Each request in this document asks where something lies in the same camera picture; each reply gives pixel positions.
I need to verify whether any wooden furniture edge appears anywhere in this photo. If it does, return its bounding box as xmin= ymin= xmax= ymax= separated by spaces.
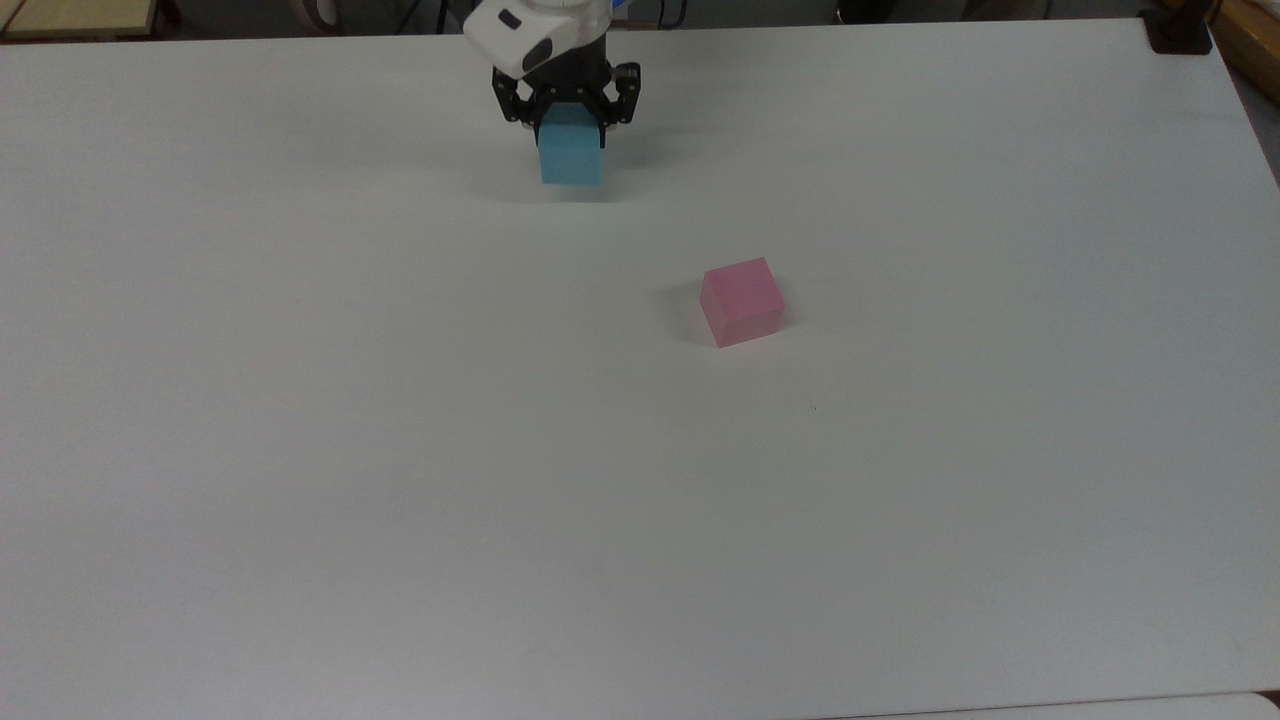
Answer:
xmin=1208 ymin=0 xmax=1280 ymax=101

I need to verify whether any pink foam cube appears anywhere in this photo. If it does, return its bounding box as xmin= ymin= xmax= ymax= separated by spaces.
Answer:
xmin=699 ymin=257 xmax=785 ymax=349

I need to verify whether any wooden board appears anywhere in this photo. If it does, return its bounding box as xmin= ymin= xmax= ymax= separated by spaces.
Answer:
xmin=0 ymin=0 xmax=163 ymax=41

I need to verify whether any black corner camera clamp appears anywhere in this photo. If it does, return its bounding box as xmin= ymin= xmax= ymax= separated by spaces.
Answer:
xmin=1145 ymin=0 xmax=1216 ymax=56

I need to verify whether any blue foam cube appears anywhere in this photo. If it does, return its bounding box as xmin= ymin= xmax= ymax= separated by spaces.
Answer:
xmin=540 ymin=104 xmax=606 ymax=187

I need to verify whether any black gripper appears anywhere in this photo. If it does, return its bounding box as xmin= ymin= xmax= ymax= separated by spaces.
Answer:
xmin=491 ymin=38 xmax=643 ymax=153

